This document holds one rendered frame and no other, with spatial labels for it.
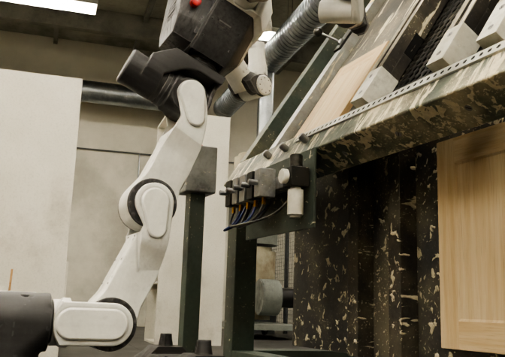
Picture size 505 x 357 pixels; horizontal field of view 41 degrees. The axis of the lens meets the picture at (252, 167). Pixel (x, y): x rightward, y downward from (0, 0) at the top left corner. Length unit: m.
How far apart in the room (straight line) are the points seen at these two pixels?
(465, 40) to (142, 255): 1.01
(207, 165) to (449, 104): 1.21
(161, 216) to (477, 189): 0.85
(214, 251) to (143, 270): 4.08
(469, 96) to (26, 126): 3.33
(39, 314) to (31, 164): 2.60
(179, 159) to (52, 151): 2.46
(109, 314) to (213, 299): 4.14
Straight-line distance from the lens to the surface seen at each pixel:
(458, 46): 1.69
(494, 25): 1.56
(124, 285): 1.90
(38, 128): 4.41
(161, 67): 2.02
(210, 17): 2.07
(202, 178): 2.51
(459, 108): 1.55
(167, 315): 5.87
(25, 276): 4.29
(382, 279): 2.12
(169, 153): 1.97
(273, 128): 2.73
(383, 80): 1.96
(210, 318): 5.95
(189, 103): 1.99
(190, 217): 2.50
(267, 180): 2.08
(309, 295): 2.51
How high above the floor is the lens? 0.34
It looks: 12 degrees up
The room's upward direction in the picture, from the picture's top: 2 degrees clockwise
